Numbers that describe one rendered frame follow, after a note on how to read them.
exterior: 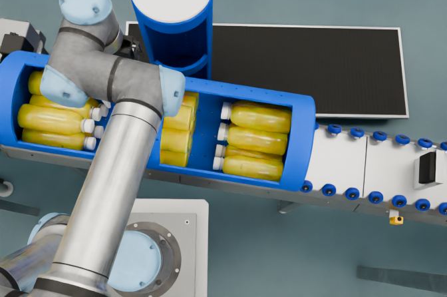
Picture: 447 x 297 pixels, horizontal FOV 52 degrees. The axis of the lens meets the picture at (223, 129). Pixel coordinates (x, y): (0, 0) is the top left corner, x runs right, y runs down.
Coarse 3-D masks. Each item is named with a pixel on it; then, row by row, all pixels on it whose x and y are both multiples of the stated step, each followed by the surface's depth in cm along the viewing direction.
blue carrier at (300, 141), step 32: (0, 64) 125; (32, 64) 126; (0, 96) 122; (224, 96) 126; (256, 96) 127; (288, 96) 129; (0, 128) 125; (160, 128) 122; (192, 160) 144; (288, 160) 122
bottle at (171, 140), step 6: (162, 132) 129; (168, 132) 129; (174, 132) 130; (180, 132) 130; (186, 132) 130; (162, 138) 129; (168, 138) 129; (174, 138) 129; (180, 138) 129; (186, 138) 129; (162, 144) 129; (168, 144) 129; (174, 144) 129; (180, 144) 129; (186, 144) 129; (168, 150) 132; (174, 150) 131; (180, 150) 130; (186, 150) 130
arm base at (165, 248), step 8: (144, 232) 110; (152, 232) 112; (160, 240) 112; (168, 248) 111; (168, 256) 109; (168, 264) 109; (160, 272) 105; (168, 272) 110; (160, 280) 111; (144, 288) 106; (152, 288) 108
